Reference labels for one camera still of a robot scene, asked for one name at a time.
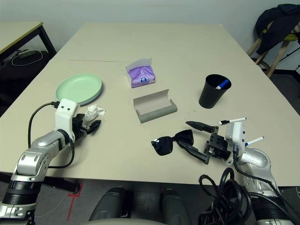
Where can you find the black table foot bar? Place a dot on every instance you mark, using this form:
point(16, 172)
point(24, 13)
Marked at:
point(61, 184)

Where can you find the white tissue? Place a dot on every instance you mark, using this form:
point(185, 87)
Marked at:
point(93, 112)

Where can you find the light green plate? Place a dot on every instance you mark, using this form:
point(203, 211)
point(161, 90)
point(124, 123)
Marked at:
point(77, 87)

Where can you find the grey robot left leg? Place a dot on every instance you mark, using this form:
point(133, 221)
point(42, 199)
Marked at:
point(110, 206)

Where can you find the grey glasses case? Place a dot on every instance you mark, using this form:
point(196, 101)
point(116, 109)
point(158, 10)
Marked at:
point(154, 110)

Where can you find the grey power strip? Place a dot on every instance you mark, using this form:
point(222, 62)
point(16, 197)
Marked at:
point(25, 53)

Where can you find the grey robot right leg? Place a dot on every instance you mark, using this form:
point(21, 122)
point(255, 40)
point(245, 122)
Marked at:
point(175, 208)

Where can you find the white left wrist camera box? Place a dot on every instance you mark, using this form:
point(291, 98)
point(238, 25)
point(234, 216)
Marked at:
point(65, 114)

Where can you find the wooden stool yellow-green seat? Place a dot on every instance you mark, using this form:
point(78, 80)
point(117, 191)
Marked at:
point(276, 56)

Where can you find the beige side table black frame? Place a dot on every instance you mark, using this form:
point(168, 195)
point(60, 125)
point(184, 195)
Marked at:
point(16, 30)

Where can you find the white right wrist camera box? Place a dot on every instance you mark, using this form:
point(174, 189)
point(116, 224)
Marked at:
point(236, 136)

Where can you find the white pen blue cap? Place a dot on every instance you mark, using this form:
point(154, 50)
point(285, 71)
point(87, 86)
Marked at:
point(255, 141)

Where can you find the grey robot torso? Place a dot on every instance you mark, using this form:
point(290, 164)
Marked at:
point(126, 222)

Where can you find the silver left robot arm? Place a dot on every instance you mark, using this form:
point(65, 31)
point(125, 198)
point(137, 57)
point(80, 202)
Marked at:
point(35, 161)

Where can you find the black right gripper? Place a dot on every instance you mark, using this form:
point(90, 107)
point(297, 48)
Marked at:
point(216, 146)

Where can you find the purple tissue pack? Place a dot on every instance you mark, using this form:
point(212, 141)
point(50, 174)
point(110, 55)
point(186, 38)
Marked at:
point(141, 75)

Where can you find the black tripod stand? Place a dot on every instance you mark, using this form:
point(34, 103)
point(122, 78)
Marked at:
point(290, 54)

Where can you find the black sunglasses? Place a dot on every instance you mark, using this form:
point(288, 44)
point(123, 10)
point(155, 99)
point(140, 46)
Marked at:
point(165, 147)

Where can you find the light blue plate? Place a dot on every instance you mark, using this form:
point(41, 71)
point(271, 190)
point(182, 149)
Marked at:
point(98, 95)

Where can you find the black cup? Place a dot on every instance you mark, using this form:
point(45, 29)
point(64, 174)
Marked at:
point(209, 97)

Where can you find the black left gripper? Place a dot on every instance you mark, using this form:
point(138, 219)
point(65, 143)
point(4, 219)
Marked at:
point(78, 125)

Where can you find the grey robot leg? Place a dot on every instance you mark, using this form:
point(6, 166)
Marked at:
point(110, 206)
point(175, 208)

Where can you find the blue marker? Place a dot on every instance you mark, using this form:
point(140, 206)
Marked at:
point(223, 84)

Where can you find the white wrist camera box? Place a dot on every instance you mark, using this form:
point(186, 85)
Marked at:
point(65, 114)
point(236, 136)

